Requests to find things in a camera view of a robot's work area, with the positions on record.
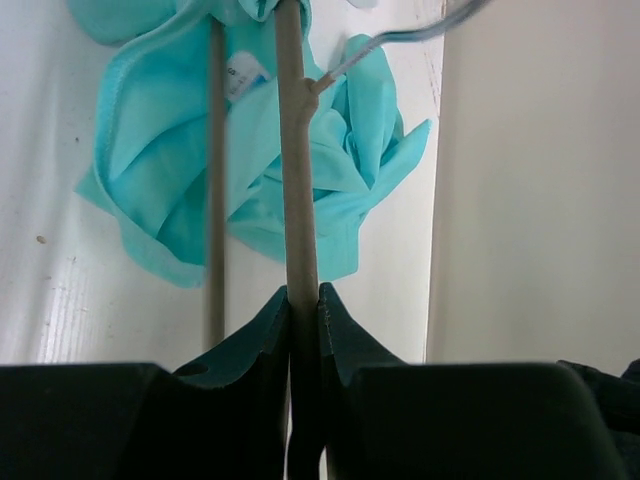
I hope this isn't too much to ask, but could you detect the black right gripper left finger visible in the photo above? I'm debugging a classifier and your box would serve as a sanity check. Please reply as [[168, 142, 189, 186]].
[[1, 289, 289, 479]]

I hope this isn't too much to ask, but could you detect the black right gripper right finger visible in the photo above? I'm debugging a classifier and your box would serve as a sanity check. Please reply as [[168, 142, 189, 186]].
[[318, 283, 627, 479]]

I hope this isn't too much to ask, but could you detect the taupe hanger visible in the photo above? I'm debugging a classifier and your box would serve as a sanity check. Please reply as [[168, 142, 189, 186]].
[[204, 1, 485, 479]]

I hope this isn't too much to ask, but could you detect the teal t shirt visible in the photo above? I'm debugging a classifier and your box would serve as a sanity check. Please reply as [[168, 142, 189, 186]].
[[68, 1, 431, 288]]

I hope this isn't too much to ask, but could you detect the black hanging garment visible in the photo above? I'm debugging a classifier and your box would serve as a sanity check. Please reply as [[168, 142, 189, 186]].
[[559, 359, 640, 479]]

